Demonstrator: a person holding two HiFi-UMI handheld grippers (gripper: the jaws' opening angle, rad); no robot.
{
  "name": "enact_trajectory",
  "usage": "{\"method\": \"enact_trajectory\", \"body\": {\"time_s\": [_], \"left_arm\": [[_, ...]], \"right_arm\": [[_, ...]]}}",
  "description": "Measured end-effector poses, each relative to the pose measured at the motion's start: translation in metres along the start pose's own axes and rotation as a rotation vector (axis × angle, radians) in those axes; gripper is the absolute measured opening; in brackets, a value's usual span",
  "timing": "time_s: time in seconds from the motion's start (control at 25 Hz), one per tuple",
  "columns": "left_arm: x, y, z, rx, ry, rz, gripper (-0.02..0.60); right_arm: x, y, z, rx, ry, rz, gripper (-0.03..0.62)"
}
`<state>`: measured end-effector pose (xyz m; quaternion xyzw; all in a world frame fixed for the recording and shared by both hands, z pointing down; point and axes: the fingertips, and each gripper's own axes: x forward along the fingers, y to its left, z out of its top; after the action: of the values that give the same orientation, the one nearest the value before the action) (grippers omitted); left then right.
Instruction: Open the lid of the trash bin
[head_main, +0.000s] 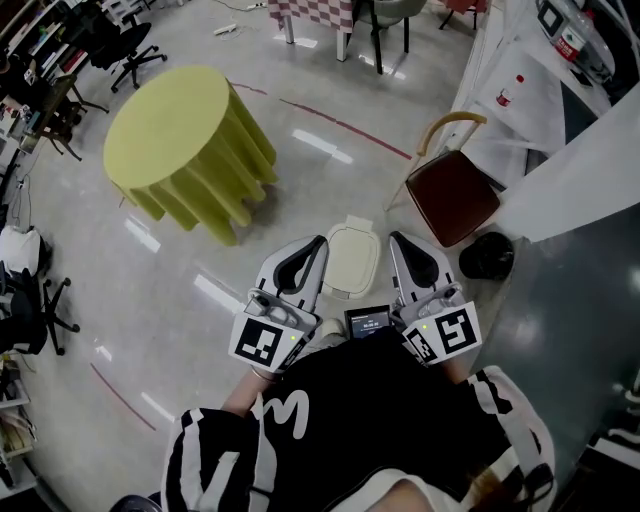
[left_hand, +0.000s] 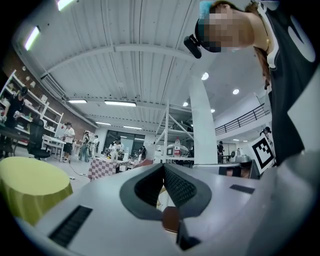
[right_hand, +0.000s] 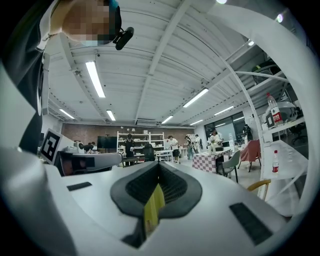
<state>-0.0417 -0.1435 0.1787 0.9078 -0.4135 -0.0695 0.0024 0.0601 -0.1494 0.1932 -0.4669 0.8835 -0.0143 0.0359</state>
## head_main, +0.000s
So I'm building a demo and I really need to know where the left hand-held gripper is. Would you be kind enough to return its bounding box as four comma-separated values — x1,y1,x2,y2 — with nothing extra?
228,234,331,374

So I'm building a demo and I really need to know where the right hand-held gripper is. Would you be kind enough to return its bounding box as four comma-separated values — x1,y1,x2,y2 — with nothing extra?
388,230,483,368

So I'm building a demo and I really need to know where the cream white trash bin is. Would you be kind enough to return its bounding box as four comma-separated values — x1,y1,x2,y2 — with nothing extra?
319,214,383,301

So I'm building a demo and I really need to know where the person's left forearm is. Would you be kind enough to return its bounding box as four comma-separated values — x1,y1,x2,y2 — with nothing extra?
219,367,281,420

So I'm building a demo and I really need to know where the person's right forearm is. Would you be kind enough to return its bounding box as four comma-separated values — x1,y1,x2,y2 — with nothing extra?
439,357,472,387

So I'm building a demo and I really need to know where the black round bin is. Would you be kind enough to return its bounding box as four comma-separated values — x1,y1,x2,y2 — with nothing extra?
458,231,516,282

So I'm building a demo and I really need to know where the small black display device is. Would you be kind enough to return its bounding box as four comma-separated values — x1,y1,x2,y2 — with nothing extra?
343,304,393,342

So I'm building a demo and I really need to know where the wooden chair with brown seat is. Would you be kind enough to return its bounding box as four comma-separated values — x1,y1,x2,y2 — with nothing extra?
384,110,503,250

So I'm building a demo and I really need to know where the person's black and white shirt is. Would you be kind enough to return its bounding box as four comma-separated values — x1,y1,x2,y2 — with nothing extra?
159,324,557,512

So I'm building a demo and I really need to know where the white counter panel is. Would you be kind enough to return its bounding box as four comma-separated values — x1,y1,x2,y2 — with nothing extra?
494,82,640,245

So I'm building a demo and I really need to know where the small bottle with red cap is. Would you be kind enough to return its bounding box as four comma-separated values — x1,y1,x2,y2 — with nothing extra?
495,73,526,108

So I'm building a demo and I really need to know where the round table with yellow-green cloth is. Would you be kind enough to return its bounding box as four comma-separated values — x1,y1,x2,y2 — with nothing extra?
102,64,280,248

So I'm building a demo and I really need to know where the table with white cloth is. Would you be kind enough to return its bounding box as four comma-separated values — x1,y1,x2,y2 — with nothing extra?
448,0,617,187

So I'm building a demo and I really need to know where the grey-green chair with black legs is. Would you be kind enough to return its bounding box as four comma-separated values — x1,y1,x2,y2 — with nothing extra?
351,0,430,76

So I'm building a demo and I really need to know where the table with red checkered cloth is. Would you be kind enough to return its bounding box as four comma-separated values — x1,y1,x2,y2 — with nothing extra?
267,0,357,64

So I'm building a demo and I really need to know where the red chair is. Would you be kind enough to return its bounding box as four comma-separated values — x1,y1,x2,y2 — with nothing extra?
438,0,489,31

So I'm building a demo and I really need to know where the black office chair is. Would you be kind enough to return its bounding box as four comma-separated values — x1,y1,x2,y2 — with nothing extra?
0,259,82,358
88,3,169,94

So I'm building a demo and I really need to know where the large clear bottle red label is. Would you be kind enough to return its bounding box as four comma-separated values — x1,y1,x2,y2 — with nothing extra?
552,4,617,82

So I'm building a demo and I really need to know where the white box with black square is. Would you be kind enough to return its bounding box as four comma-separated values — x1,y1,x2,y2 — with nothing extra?
535,0,570,39

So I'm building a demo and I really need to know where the white bag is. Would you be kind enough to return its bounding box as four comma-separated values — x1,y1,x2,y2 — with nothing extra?
0,225,45,277

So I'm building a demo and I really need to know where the dark wooden chair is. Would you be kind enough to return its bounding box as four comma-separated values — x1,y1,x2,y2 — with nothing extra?
35,72,111,163

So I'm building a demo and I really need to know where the white storage shelf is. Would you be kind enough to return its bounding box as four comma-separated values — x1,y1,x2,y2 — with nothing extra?
0,349,40,494

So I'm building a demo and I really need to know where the bookshelf with books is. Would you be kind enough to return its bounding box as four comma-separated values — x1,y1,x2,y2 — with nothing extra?
0,0,104,79

